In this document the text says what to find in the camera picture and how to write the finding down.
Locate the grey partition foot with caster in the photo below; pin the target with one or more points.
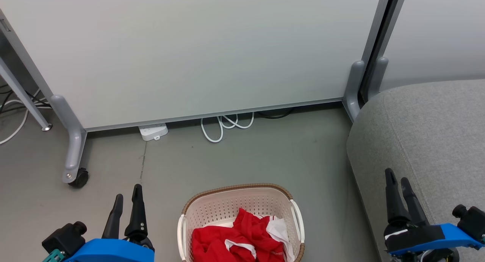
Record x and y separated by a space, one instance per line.
74 141

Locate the red shirt with mesh trim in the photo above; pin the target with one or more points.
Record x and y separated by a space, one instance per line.
250 226

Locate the grey fabric sofa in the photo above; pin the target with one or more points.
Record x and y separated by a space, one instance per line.
435 141

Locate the grey metal table leg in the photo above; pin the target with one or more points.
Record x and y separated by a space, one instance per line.
22 93

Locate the cream perforated laundry basket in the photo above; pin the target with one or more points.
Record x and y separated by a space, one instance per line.
227 205

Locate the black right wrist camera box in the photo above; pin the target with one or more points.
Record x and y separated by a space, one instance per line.
471 218

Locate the wide white partition panel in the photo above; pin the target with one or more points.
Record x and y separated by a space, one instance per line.
197 50

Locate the red shorts with white trim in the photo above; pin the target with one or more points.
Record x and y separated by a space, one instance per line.
208 243

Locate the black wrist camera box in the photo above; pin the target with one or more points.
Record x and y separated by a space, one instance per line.
471 218
64 237

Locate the black caster wheel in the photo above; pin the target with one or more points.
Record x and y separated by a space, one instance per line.
80 178

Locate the white garment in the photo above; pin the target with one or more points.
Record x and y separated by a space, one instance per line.
278 228

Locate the narrow white partition panel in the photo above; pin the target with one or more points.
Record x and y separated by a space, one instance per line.
439 31

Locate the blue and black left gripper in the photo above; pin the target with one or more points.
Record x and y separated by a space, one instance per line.
113 251

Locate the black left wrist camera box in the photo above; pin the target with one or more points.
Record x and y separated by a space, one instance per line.
64 237

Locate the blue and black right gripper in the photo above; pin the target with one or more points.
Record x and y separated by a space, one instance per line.
420 237

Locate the white power strip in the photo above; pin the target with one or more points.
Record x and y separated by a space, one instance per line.
153 132

